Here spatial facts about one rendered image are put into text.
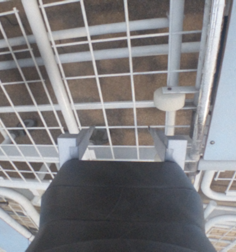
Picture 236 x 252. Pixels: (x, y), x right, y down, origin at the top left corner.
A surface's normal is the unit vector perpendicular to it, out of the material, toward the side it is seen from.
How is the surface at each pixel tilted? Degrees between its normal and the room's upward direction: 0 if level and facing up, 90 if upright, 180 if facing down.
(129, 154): 90
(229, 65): 5
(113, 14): 0
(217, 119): 5
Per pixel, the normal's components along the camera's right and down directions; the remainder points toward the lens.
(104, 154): -0.13, -0.78
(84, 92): -0.14, 0.62
